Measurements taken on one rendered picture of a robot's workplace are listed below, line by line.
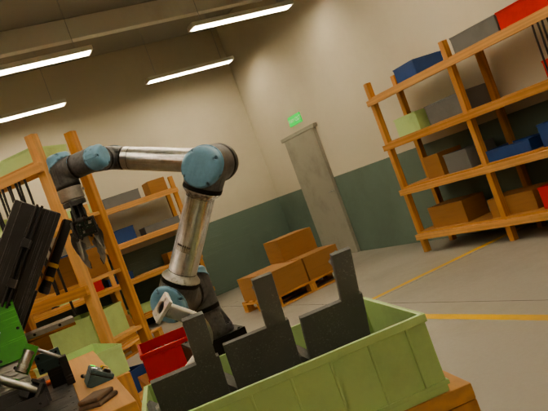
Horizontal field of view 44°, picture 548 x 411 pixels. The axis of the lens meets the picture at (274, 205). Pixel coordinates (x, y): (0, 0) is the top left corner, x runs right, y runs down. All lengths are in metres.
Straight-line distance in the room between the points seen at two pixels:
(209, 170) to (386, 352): 0.75
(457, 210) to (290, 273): 2.14
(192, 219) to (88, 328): 3.28
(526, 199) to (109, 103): 7.38
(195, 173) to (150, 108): 10.37
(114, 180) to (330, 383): 10.56
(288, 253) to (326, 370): 7.57
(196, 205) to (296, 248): 7.11
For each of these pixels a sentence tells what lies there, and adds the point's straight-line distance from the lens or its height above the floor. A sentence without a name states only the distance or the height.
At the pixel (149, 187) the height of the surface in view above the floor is 2.14.
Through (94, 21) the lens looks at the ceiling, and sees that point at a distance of 10.29.
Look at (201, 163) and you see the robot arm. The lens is 1.91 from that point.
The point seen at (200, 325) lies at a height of 1.10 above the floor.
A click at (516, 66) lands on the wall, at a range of 7.66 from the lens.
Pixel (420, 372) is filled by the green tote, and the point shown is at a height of 0.85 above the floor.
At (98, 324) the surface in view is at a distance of 5.07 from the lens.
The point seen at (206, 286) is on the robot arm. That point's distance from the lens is 2.16.
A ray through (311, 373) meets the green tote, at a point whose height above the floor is 0.93.
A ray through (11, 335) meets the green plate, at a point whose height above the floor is 1.16.
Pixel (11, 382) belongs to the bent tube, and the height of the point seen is 1.01.
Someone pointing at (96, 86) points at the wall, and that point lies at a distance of 12.18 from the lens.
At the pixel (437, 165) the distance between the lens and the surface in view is 8.07.
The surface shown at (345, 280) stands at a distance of 1.49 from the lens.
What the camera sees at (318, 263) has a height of 0.30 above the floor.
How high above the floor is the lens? 1.29
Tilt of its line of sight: 1 degrees down
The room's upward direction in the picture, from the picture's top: 20 degrees counter-clockwise
